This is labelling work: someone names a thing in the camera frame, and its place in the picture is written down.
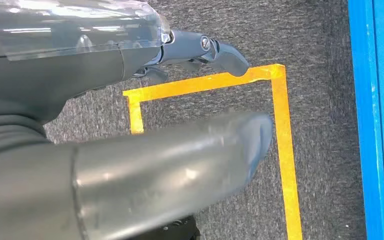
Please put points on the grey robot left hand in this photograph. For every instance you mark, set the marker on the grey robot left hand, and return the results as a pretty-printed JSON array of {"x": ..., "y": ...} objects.
[{"x": 62, "y": 66}]

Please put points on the ribbed grey left arm sleeve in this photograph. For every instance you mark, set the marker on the ribbed grey left arm sleeve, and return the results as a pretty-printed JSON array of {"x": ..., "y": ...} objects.
[{"x": 6, "y": 132}]

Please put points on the yellow floor tape square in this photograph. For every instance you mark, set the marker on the yellow floor tape square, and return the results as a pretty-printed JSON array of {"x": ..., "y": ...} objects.
[{"x": 283, "y": 139}]

